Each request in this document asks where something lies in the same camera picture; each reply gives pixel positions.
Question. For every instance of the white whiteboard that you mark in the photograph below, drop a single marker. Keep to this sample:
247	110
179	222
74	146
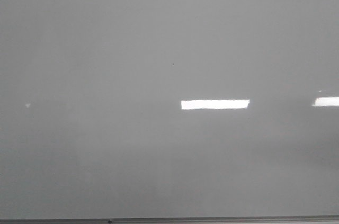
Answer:
168	108

